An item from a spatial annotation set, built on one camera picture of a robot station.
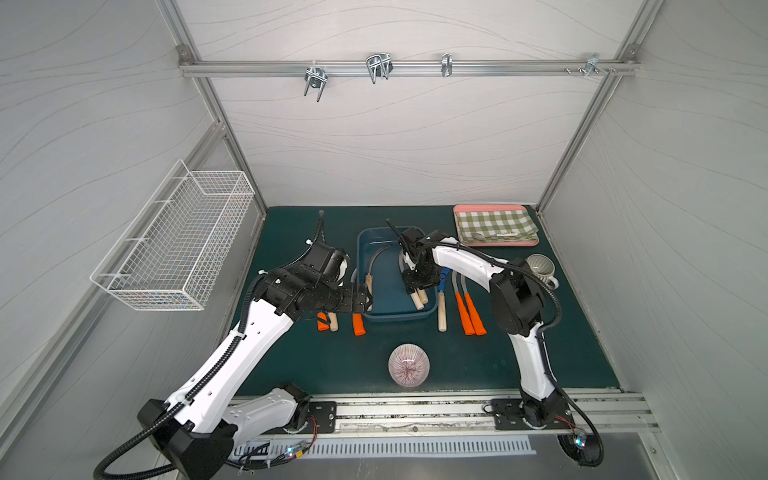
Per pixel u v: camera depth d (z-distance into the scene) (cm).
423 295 92
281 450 70
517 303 55
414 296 93
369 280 98
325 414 73
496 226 115
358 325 88
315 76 79
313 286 50
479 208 119
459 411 75
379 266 102
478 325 82
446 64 78
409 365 82
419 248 71
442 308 91
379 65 77
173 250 69
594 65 76
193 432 37
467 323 88
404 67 78
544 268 101
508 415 73
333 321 89
